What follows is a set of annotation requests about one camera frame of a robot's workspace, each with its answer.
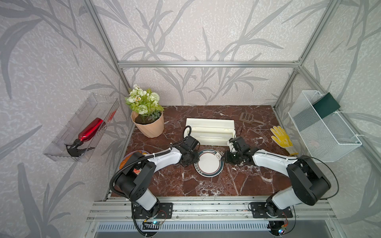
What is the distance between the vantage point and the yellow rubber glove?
3.21 feet

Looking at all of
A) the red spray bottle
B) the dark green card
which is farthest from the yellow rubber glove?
the red spray bottle

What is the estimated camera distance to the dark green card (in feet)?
2.30

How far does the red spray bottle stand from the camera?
60 centimetres

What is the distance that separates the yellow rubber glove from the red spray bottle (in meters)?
1.05

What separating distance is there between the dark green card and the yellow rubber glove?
0.33 meters

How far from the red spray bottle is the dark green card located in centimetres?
102
